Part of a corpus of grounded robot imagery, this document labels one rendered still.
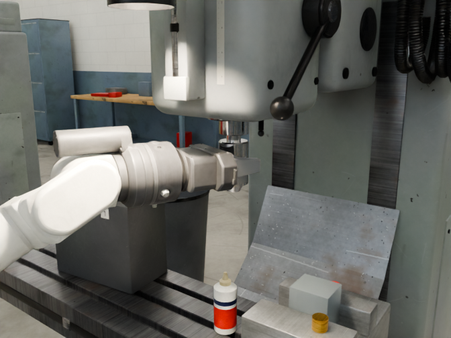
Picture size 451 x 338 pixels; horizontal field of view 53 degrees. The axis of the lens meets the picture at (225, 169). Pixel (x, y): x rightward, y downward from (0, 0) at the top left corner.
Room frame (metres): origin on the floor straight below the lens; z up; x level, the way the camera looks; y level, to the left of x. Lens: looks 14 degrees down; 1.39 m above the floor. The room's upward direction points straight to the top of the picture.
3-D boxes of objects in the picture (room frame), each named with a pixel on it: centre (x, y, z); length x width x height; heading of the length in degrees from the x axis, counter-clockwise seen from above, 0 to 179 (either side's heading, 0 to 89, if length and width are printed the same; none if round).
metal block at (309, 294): (0.60, -0.13, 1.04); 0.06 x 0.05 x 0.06; 55
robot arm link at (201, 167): (0.64, 0.07, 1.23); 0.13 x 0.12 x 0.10; 31
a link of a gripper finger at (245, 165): (0.66, -0.03, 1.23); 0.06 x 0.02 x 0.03; 121
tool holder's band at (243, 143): (0.69, -0.01, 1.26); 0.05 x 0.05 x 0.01
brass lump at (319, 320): (0.54, -0.13, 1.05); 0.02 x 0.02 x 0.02
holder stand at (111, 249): (0.93, 0.25, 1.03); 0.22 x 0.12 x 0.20; 60
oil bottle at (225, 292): (0.71, 0.00, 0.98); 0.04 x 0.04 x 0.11
